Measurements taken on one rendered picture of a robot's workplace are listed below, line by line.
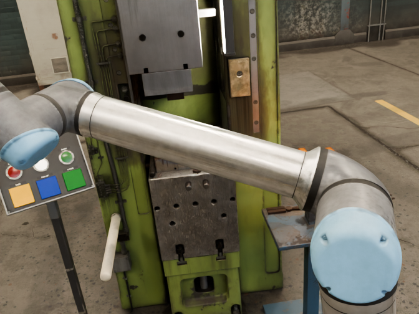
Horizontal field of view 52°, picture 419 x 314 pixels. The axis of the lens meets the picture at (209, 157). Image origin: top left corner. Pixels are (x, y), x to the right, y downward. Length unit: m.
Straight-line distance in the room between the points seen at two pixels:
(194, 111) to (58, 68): 5.05
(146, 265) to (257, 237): 0.62
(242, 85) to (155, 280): 1.18
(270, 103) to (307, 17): 6.38
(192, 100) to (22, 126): 1.63
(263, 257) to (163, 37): 1.32
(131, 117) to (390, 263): 0.48
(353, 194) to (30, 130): 0.51
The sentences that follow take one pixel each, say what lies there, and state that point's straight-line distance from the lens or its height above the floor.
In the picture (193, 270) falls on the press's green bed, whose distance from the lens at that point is 2.17.
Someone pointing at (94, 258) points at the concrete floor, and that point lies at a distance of 3.04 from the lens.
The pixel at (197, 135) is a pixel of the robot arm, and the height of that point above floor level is 1.49.
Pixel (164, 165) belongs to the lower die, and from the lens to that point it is 1.91.
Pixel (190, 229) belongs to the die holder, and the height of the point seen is 0.63.
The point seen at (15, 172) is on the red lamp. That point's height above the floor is 1.09.
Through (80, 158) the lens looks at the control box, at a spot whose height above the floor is 1.07.
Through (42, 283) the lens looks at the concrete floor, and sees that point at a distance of 2.98.
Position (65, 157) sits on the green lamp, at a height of 1.09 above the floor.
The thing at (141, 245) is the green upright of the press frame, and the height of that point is 0.43.
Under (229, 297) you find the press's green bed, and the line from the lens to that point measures 2.31.
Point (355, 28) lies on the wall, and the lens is 8.80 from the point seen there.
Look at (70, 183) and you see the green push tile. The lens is 1.79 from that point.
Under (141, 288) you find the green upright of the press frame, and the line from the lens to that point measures 2.50.
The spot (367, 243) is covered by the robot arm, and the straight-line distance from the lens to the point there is 0.60.
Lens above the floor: 1.78
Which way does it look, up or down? 26 degrees down
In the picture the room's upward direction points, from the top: 5 degrees counter-clockwise
